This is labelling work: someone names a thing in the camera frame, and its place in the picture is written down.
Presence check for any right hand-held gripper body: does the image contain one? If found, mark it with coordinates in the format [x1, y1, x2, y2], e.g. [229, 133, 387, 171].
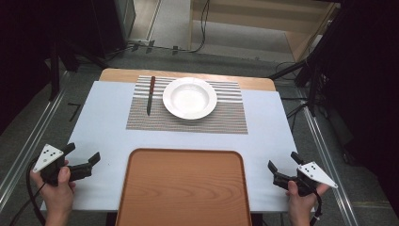
[272, 161, 339, 198]

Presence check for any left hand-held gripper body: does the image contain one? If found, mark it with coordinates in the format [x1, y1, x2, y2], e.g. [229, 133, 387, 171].
[32, 143, 94, 186]

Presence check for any person's right hand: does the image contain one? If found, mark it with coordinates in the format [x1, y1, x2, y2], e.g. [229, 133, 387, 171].
[285, 180, 330, 220]

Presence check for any person's left hand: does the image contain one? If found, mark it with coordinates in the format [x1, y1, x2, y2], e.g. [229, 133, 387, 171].
[29, 159, 77, 219]

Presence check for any striped woven placemat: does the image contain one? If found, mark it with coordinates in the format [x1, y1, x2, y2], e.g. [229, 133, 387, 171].
[125, 74, 249, 136]

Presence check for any black tripod stand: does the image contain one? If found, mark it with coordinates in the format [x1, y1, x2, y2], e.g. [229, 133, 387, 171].
[267, 57, 327, 119]

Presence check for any brown wooden tray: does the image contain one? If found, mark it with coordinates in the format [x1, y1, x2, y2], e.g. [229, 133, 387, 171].
[114, 148, 253, 226]

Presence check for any white deep plate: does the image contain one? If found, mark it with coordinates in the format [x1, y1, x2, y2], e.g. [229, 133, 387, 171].
[162, 76, 218, 121]

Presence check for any dark cabinet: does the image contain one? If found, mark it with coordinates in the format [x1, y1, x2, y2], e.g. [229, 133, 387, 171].
[89, 0, 137, 59]

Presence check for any light wooden shelf unit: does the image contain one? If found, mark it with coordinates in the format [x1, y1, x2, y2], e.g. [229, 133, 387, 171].
[187, 0, 342, 63]

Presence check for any metal floor rail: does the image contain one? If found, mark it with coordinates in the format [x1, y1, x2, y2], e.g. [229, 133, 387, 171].
[295, 88, 360, 226]
[0, 71, 73, 212]

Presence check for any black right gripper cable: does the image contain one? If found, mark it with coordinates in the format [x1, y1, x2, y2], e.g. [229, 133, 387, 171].
[309, 189, 324, 226]

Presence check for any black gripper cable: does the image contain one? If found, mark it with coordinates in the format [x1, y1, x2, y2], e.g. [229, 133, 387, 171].
[309, 189, 324, 226]
[8, 156, 48, 226]

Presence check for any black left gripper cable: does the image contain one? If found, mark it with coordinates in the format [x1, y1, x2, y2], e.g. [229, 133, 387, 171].
[8, 156, 48, 226]

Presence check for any black angled floor bracket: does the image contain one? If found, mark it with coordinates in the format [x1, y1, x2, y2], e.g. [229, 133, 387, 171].
[67, 102, 83, 122]

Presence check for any knife with reddish-brown handle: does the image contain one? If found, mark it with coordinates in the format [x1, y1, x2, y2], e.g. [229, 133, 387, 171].
[146, 75, 157, 117]

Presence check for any hanging black cable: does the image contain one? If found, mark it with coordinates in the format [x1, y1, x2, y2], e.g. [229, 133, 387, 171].
[187, 0, 212, 55]

